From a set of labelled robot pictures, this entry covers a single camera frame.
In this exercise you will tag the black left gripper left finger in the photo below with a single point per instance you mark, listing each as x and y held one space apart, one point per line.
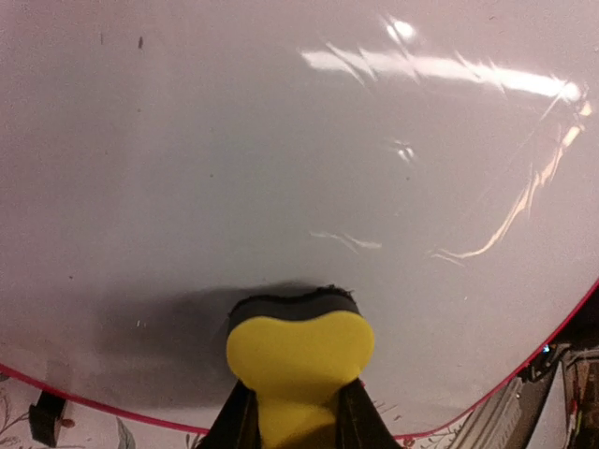
236 426

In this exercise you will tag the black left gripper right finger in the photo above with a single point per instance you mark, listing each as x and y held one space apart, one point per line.
360 424

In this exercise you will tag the yellow bone-shaped eraser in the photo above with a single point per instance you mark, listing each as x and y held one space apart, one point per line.
295 354

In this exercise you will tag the pink-framed whiteboard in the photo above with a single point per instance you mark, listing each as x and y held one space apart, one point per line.
162 159

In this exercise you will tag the front aluminium rail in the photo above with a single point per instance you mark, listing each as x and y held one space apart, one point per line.
507 419

